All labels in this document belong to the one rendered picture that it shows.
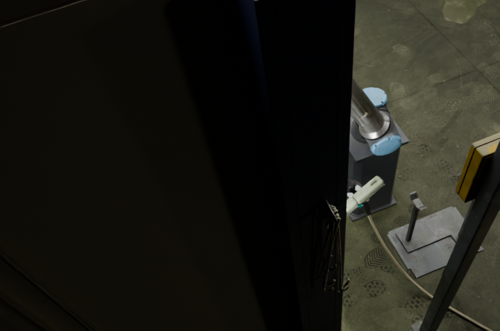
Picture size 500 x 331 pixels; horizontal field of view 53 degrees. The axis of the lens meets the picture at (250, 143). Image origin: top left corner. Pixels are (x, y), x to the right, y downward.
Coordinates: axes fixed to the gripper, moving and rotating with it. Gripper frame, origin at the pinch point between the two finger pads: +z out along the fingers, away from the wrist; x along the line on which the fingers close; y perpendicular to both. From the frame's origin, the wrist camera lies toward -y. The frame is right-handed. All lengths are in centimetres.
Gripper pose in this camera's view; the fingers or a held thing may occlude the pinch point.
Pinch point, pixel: (363, 200)
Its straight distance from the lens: 238.7
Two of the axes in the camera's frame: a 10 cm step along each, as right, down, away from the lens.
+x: -7.7, 6.3, -0.8
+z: 5.3, 5.6, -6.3
